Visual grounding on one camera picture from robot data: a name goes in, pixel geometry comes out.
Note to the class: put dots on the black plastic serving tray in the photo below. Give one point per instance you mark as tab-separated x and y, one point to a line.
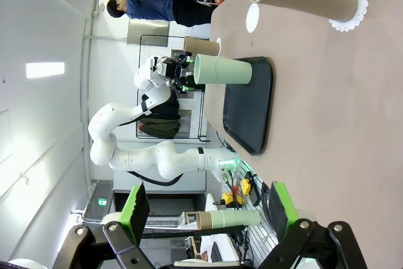
248	114

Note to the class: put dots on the rectangular ceiling light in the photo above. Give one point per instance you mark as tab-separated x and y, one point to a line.
45	70

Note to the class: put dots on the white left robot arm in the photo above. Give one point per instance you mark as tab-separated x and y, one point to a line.
141	158

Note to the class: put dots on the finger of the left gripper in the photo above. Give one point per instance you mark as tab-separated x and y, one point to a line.
184	83
185	59

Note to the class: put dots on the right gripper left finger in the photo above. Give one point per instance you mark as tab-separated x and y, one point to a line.
135	218

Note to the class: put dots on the green exit sign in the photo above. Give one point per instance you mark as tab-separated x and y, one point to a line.
101	201

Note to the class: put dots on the black hanging jacket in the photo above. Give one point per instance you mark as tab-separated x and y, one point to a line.
163	108

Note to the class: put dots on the spare brown paper cup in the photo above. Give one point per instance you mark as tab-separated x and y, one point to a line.
204	220

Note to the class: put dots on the spare mint green cup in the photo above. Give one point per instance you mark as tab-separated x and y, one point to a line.
236	218

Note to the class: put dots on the slotted aluminium base plate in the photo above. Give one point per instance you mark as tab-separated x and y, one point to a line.
252	237

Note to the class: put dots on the black metal clothes rack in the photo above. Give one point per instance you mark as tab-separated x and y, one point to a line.
140	61

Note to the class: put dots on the grey wall panel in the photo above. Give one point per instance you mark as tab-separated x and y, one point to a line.
148	32

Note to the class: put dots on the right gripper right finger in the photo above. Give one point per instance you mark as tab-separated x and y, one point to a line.
280	215

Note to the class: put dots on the olive hanging garment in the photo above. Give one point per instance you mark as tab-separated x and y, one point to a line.
157	128

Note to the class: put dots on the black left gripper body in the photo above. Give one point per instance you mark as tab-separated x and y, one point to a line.
172	68

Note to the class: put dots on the tall mint green cup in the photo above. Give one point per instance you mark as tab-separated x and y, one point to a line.
223	70

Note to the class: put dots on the white paper doily coaster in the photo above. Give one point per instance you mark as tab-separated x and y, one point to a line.
252	18
362	1
219	45

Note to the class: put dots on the black flat mounting plate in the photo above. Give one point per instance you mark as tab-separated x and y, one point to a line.
256	190

